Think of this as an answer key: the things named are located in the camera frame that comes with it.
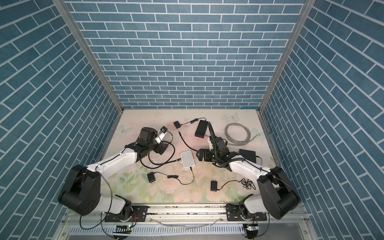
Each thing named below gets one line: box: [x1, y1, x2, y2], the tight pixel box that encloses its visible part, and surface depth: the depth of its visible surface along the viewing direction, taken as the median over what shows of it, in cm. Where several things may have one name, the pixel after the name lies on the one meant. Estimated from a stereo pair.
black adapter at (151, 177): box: [147, 167, 195, 185], surface depth 86 cm
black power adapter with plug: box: [210, 178, 257, 192], surface depth 84 cm
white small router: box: [180, 150, 196, 169], surface depth 93 cm
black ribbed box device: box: [194, 120, 209, 139], surface depth 108 cm
